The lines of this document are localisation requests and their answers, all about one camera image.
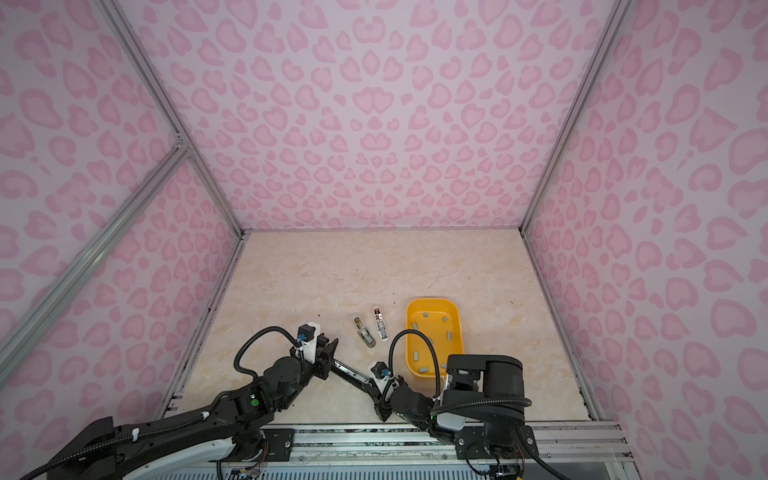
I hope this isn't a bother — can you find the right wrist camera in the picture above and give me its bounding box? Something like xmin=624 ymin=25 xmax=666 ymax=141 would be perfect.
xmin=370 ymin=361 xmax=399 ymax=402

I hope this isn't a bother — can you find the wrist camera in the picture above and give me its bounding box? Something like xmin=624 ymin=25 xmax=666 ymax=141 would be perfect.
xmin=370 ymin=361 xmax=399 ymax=402
xmin=297 ymin=322 xmax=321 ymax=365

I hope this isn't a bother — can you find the black long stapler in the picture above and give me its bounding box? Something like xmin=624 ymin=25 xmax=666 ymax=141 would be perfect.
xmin=332 ymin=359 xmax=381 ymax=402

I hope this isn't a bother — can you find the yellow plastic tray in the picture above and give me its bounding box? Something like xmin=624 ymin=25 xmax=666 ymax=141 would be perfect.
xmin=406 ymin=298 xmax=464 ymax=378

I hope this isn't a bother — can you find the black cable conduit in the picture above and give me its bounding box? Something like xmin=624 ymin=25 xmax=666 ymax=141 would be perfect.
xmin=387 ymin=328 xmax=571 ymax=480
xmin=232 ymin=325 xmax=301 ymax=380

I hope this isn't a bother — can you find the left black cable conduit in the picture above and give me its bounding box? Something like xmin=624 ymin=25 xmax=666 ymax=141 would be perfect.
xmin=232 ymin=325 xmax=301 ymax=380

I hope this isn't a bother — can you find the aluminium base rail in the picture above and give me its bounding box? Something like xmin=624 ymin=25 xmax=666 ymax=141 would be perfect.
xmin=110 ymin=419 xmax=637 ymax=480

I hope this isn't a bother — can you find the right black cable conduit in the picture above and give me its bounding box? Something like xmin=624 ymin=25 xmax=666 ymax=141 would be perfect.
xmin=387 ymin=328 xmax=571 ymax=480

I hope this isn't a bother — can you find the grey mini stapler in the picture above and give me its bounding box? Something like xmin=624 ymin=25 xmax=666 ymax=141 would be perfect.
xmin=353 ymin=317 xmax=376 ymax=348

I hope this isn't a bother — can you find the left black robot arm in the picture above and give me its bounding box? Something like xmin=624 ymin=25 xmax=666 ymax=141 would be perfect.
xmin=26 ymin=325 xmax=338 ymax=479

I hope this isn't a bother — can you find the aluminium frame left diagonal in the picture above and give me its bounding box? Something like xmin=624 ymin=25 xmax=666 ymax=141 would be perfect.
xmin=1 ymin=142 xmax=189 ymax=385

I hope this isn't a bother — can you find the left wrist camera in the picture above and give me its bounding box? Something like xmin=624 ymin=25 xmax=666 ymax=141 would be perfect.
xmin=297 ymin=322 xmax=321 ymax=365

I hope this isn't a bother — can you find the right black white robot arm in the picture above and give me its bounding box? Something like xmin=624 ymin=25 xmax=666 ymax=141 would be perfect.
xmin=370 ymin=354 xmax=538 ymax=460

